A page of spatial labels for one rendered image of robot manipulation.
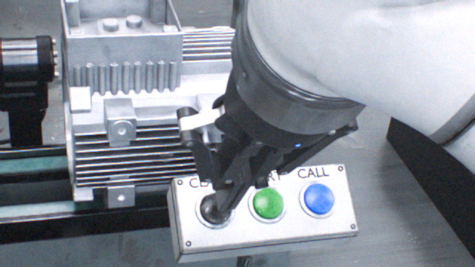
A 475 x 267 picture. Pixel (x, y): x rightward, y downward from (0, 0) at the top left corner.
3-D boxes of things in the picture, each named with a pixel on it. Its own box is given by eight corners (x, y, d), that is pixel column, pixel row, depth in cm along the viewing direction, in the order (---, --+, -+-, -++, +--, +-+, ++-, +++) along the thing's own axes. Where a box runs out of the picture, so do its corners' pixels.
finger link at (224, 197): (243, 184, 64) (234, 185, 64) (226, 211, 70) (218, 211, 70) (237, 148, 65) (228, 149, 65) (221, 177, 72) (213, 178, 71)
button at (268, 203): (251, 225, 76) (256, 219, 75) (246, 193, 77) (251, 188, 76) (283, 221, 77) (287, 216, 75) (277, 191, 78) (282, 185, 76)
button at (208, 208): (200, 230, 75) (202, 224, 73) (195, 199, 76) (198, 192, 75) (231, 226, 76) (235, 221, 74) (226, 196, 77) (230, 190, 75)
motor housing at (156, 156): (76, 234, 92) (70, 90, 81) (64, 137, 107) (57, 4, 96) (248, 217, 97) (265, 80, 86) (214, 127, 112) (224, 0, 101)
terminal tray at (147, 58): (69, 99, 87) (66, 38, 82) (61, 50, 95) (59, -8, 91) (181, 93, 89) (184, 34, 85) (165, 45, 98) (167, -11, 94)
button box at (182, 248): (174, 265, 77) (182, 251, 73) (165, 193, 80) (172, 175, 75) (344, 246, 82) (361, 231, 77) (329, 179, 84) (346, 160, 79)
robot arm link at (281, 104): (232, -46, 45) (213, 10, 50) (260, 106, 42) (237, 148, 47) (387, -50, 47) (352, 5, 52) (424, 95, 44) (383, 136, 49)
